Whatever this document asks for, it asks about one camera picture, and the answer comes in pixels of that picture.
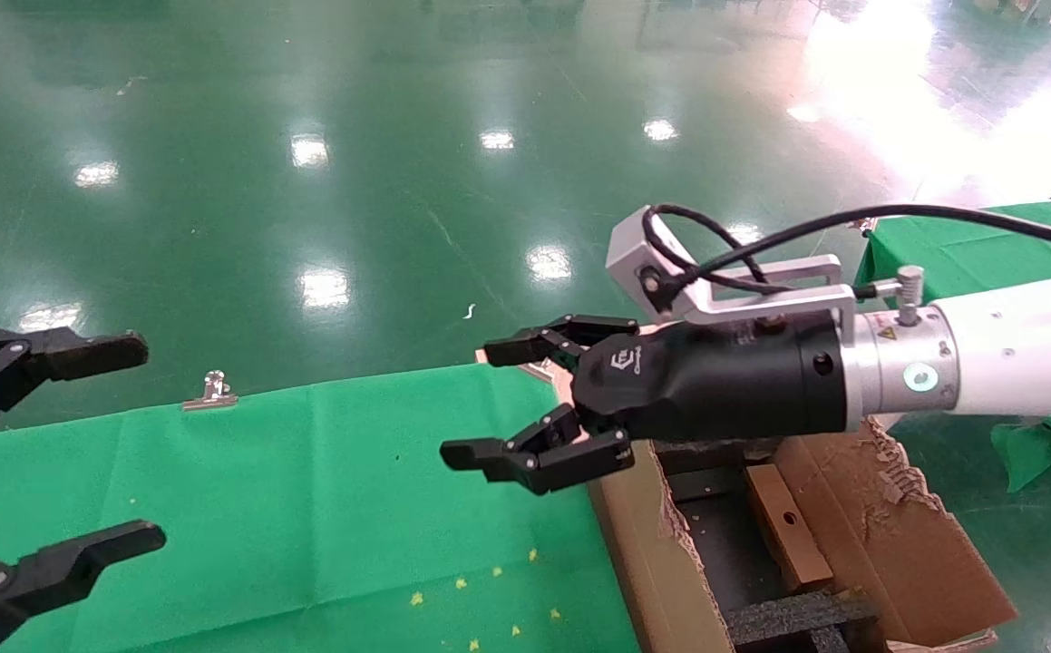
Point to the large green tablecloth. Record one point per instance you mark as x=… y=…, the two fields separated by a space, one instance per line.
x=307 y=499

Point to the small brown cardboard box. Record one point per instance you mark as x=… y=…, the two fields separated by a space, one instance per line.
x=788 y=526

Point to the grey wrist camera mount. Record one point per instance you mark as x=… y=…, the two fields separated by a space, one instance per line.
x=634 y=249

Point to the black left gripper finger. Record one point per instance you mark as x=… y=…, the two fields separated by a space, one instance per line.
x=53 y=571
x=35 y=354

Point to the silver binder clip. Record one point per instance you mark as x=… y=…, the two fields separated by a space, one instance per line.
x=214 y=390

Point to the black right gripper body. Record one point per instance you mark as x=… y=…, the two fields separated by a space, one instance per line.
x=715 y=381

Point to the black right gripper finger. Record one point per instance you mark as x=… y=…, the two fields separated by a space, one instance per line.
x=552 y=458
x=534 y=345

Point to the black foam insert bar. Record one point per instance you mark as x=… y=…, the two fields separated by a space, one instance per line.
x=788 y=617

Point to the large torn cardboard carton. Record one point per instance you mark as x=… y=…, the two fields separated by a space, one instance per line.
x=906 y=544

